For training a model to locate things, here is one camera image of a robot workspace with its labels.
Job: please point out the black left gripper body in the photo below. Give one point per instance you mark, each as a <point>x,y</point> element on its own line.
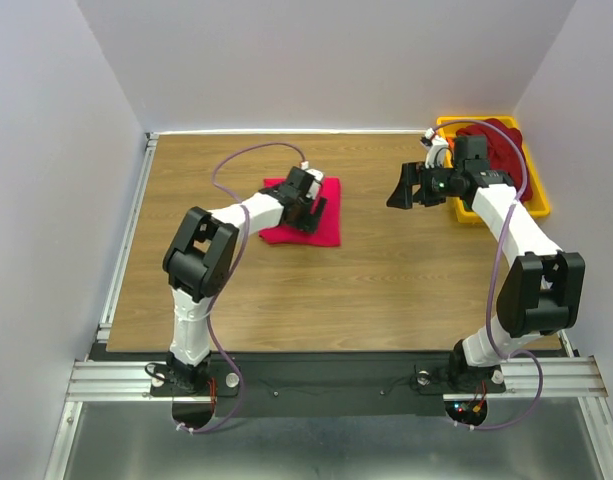
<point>303,221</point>

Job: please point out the dark red t shirt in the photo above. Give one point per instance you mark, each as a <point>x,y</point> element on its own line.
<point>501,154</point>

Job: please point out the aluminium right side rail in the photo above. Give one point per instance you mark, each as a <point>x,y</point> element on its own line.
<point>570,350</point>

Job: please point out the aluminium front rail frame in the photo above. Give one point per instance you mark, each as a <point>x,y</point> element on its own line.
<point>564,377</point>

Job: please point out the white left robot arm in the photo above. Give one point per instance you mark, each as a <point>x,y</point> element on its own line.
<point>200,258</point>

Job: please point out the pink t shirt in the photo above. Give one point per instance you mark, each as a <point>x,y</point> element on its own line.
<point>328,233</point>

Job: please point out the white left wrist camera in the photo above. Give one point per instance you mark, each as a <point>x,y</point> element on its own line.
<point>317,178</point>

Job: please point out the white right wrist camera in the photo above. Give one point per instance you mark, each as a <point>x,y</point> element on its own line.
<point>437,148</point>

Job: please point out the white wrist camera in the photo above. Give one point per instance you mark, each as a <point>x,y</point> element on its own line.
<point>437,148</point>
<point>317,178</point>

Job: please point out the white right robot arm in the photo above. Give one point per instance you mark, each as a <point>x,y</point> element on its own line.
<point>541,293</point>

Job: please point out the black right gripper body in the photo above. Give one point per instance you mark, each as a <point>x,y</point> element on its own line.
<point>436,183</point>

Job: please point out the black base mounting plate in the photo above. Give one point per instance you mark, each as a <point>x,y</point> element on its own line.
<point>320,384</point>

